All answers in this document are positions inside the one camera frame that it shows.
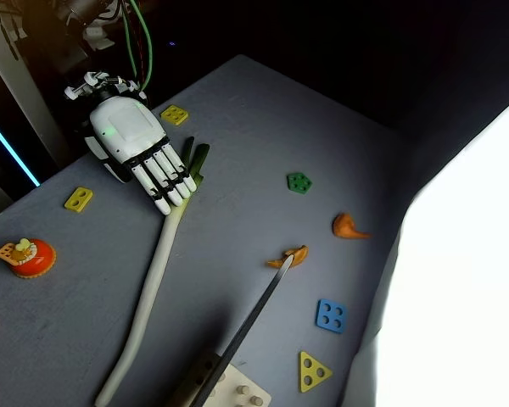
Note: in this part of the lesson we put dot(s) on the green pentagon five-hole block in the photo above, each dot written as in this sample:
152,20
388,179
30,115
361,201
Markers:
299,183

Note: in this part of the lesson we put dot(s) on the yellow square four-hole block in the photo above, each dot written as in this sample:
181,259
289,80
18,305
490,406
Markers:
174,115

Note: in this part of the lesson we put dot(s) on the long white green leek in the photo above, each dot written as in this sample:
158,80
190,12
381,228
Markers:
157,271

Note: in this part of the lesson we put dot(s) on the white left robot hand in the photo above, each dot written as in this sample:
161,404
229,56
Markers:
125,127

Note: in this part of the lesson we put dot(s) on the white fabric backdrop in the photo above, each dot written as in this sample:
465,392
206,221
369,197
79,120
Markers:
462,254

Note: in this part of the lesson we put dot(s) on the blue square four-hole block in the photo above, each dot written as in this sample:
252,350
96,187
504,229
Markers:
331,316

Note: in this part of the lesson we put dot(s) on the kitchen knife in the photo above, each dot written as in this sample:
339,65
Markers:
254,311

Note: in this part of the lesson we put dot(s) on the yellow rectangle two-hole block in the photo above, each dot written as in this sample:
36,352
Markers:
78,199

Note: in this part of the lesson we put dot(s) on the wooden peg board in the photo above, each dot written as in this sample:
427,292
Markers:
242,388

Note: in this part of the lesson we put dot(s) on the cyan light strip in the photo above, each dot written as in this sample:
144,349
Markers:
12,148

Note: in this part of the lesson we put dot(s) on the orange toy chicken drumstick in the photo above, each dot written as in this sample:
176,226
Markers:
345,226

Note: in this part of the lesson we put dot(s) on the yellow triangle three-hole block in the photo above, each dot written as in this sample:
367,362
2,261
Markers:
309,373

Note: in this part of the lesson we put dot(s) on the orange toy cake with waffle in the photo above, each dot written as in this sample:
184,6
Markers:
34,258

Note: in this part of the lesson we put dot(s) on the orange toy chicken wing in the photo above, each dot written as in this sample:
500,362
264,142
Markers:
299,255

